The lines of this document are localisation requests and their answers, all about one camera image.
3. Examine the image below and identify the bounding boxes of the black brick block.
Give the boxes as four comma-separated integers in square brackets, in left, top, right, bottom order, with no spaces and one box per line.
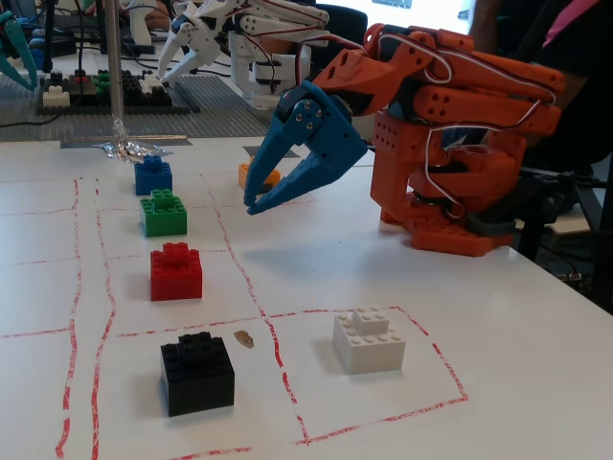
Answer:
[160,332,236,418]

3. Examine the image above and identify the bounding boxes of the grey studded baseplate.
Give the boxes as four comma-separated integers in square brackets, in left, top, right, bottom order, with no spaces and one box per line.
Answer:
[0,74,270,143]

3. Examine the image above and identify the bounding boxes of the black table clamp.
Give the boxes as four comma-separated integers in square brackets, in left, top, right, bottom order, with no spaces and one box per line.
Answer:
[465,209,519,239]

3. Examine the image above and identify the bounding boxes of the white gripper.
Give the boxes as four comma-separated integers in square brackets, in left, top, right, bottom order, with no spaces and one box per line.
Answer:
[157,0,236,83]

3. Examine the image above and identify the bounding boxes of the white servo cable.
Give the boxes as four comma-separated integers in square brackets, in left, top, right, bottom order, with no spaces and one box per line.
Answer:
[376,32,560,220]

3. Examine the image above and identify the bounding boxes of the blue brick block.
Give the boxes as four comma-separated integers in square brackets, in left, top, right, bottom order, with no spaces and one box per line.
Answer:
[133,153,173,196]

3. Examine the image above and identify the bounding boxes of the red brick block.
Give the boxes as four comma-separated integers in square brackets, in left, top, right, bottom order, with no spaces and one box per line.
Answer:
[149,242,204,302]

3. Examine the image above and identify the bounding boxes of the black brick pile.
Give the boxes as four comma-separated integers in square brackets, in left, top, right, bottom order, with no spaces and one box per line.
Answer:
[120,70,172,107]

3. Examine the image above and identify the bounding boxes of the grey tape strip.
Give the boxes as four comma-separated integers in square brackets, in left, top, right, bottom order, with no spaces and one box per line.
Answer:
[60,135,193,150]

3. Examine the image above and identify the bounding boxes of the small white brick block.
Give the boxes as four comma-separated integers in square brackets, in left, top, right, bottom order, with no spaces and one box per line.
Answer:
[42,84,71,107]

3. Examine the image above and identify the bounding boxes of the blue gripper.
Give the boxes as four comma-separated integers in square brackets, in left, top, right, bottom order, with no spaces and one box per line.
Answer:
[243,80,369,215]

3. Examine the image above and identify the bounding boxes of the person in dark shirt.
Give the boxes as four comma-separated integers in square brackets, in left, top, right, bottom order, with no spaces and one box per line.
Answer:
[466,0,613,170]

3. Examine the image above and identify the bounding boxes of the yellow brick block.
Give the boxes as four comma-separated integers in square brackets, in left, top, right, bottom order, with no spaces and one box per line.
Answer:
[238,161,282,194]

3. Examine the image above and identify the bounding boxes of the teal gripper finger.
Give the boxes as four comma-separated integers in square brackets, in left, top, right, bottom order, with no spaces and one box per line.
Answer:
[4,21,39,91]
[0,52,23,79]

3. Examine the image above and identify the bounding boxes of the green brick block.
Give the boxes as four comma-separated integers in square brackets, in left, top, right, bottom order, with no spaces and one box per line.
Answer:
[139,189,189,239]

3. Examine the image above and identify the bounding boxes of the white robot part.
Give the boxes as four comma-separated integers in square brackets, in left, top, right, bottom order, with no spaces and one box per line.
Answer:
[125,0,158,57]

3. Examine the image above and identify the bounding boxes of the crumpled aluminium foil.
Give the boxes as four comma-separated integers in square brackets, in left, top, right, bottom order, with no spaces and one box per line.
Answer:
[93,117,174,167]

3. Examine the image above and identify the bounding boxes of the metal pole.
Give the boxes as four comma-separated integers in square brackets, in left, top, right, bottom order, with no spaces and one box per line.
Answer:
[105,0,126,122]

